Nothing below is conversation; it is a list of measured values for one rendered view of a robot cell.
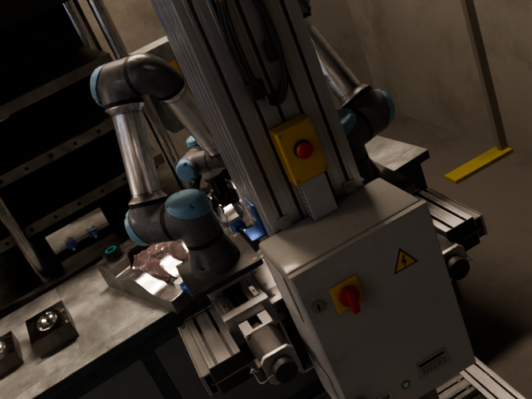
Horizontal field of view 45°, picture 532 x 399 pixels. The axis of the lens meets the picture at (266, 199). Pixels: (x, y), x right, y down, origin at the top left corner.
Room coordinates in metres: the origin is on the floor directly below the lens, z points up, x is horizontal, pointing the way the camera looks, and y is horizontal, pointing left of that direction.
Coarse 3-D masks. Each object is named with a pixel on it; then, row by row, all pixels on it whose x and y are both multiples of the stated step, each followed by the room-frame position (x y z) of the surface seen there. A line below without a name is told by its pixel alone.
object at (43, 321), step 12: (60, 300) 2.21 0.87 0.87; (48, 312) 2.15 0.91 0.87; (60, 312) 2.11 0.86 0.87; (36, 324) 2.10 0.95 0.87; (48, 324) 2.11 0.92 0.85; (60, 324) 2.03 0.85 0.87; (72, 324) 2.03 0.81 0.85; (36, 336) 2.01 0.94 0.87; (48, 336) 1.99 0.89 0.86; (60, 336) 2.00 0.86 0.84; (72, 336) 2.01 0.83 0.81; (36, 348) 1.98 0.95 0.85; (48, 348) 1.98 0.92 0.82
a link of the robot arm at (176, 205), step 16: (176, 192) 1.72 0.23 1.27; (192, 192) 1.68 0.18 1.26; (176, 208) 1.62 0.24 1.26; (192, 208) 1.61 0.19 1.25; (208, 208) 1.64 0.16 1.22; (176, 224) 1.63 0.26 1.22; (192, 224) 1.61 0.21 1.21; (208, 224) 1.62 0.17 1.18; (176, 240) 1.66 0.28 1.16; (192, 240) 1.62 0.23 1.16; (208, 240) 1.61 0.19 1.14
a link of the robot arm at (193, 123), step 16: (128, 64) 1.80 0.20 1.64; (144, 64) 1.79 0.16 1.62; (160, 64) 1.80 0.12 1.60; (144, 80) 1.78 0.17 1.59; (160, 80) 1.78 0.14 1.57; (176, 80) 1.80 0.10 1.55; (160, 96) 1.80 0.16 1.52; (176, 96) 1.80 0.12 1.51; (176, 112) 1.84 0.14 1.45; (192, 112) 1.84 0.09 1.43; (192, 128) 1.85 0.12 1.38; (208, 144) 1.88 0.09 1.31; (208, 160) 1.93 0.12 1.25
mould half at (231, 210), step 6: (234, 186) 2.42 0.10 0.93; (228, 210) 2.31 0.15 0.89; (234, 210) 2.29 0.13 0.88; (228, 216) 2.26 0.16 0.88; (246, 216) 2.18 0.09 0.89; (246, 222) 2.13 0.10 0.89; (222, 228) 2.18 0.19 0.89; (228, 228) 2.15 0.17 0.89; (228, 234) 2.10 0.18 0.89; (246, 240) 2.10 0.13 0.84; (258, 240) 2.11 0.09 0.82; (252, 246) 2.10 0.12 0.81
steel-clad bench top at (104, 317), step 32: (384, 160) 2.34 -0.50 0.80; (64, 288) 2.44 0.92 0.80; (96, 288) 2.32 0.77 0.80; (0, 320) 2.41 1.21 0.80; (96, 320) 2.08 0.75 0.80; (128, 320) 1.98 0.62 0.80; (32, 352) 2.04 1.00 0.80; (64, 352) 1.95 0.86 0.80; (96, 352) 1.87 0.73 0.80; (0, 384) 1.93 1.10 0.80; (32, 384) 1.84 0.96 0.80
